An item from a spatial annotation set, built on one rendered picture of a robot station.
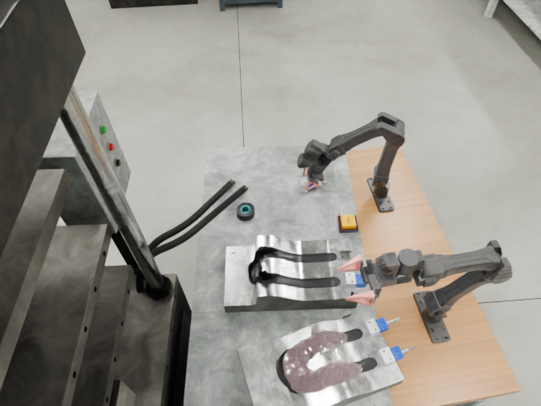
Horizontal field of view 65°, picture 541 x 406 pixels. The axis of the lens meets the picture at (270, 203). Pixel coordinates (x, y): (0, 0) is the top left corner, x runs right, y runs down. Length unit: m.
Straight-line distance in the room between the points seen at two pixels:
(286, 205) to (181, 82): 2.33
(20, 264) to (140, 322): 0.78
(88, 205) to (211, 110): 2.31
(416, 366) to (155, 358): 0.93
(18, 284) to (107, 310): 0.53
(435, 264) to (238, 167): 1.11
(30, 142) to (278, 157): 1.49
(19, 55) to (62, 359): 0.73
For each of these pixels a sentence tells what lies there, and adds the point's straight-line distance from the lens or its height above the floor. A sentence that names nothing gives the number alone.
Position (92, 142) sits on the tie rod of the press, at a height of 1.61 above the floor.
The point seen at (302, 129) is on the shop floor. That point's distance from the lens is 3.47.
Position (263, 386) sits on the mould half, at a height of 0.91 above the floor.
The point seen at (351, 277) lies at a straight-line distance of 1.63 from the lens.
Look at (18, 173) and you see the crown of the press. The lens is 0.78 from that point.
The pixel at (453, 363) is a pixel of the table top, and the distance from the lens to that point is 1.73.
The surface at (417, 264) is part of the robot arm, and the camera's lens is 1.28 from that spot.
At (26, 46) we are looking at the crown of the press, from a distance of 0.85.
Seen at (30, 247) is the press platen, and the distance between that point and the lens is 1.09.
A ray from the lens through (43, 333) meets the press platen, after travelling 1.28.
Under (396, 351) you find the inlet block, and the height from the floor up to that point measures 0.87.
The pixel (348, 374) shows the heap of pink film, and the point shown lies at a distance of 1.52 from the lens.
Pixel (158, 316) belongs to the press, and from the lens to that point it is 1.75.
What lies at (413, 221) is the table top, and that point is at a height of 0.80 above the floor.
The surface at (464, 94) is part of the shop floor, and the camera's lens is 4.10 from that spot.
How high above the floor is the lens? 2.34
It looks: 52 degrees down
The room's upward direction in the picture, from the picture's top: 2 degrees counter-clockwise
